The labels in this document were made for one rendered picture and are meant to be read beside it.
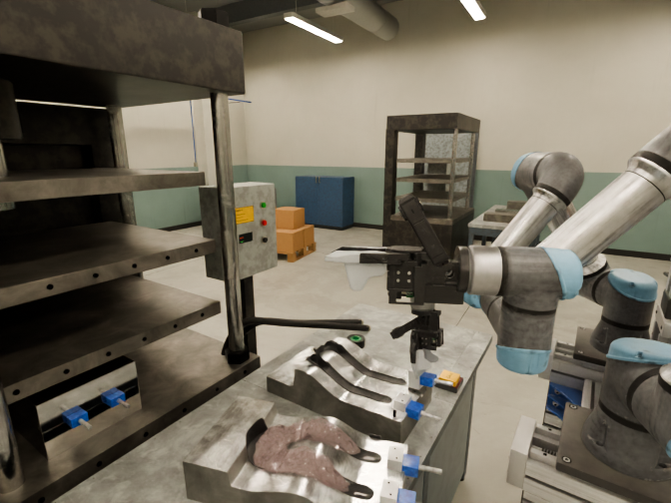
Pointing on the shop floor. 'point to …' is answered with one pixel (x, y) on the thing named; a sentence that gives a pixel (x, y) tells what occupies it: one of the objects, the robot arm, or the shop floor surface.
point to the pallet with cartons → (294, 234)
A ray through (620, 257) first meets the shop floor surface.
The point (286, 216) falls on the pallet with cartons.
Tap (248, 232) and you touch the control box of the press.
